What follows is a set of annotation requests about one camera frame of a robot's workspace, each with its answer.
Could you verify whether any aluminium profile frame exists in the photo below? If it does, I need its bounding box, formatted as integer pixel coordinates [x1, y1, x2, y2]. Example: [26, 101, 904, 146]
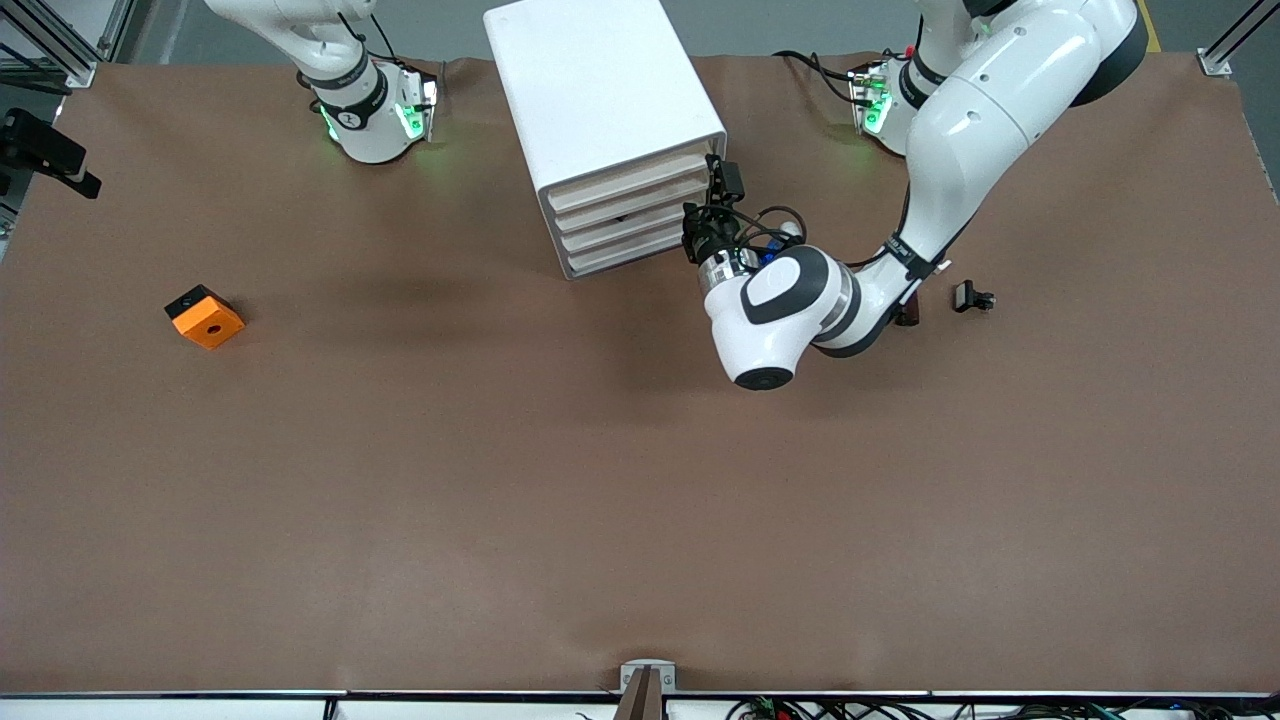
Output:
[1198, 0, 1280, 78]
[0, 0, 136, 89]

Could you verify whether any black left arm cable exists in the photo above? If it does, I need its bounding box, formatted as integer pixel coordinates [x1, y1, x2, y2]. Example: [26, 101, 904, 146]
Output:
[735, 203, 809, 263]

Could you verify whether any white drawer cabinet shell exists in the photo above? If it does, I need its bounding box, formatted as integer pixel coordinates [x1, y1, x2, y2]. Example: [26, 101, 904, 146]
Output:
[484, 0, 728, 281]

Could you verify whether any black base cable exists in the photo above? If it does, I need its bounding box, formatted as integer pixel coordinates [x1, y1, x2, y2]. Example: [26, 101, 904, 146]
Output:
[772, 48, 863, 106]

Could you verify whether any grey metal bracket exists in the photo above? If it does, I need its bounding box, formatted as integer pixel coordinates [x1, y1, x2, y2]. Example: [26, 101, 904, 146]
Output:
[620, 660, 677, 694]

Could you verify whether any orange and black button box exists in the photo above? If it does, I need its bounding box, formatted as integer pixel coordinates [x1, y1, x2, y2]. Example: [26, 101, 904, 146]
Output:
[164, 284, 246, 351]

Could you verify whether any white table edge rail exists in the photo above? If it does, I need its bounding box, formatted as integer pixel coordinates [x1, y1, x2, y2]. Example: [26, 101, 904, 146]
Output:
[0, 688, 1280, 720]

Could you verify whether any tangled cable bundle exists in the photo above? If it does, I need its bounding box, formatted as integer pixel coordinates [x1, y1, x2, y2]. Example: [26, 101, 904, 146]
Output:
[725, 697, 1280, 720]

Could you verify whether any black clamp device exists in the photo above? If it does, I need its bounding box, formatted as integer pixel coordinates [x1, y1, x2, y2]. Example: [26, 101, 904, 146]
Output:
[0, 108, 103, 203]

